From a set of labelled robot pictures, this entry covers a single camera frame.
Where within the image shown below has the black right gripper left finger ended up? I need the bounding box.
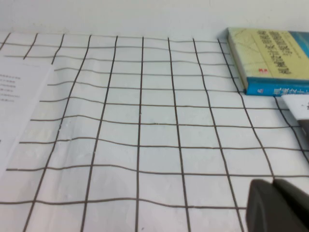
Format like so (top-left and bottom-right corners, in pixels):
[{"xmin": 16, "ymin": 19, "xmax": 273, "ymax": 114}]
[{"xmin": 245, "ymin": 178, "xmax": 298, "ymax": 232}]

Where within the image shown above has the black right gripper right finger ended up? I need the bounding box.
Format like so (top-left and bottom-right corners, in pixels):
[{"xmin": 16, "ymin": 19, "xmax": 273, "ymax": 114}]
[{"xmin": 274, "ymin": 178, "xmax": 309, "ymax": 232}]

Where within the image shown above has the white product booklet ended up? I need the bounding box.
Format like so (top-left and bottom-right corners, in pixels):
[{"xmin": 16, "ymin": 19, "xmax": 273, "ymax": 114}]
[{"xmin": 0, "ymin": 57, "xmax": 56, "ymax": 179}]

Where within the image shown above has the yellow and blue book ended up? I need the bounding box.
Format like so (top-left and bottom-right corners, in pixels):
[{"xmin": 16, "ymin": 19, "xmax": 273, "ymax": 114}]
[{"xmin": 225, "ymin": 27, "xmax": 309, "ymax": 97}]

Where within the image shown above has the white and black box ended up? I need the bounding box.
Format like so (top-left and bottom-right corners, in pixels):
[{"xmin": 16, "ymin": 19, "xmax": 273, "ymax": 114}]
[{"xmin": 281, "ymin": 94, "xmax": 309, "ymax": 143}]

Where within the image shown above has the white grid tablecloth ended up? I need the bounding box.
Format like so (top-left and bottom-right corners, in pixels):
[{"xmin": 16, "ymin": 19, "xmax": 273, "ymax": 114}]
[{"xmin": 0, "ymin": 31, "xmax": 309, "ymax": 232}]

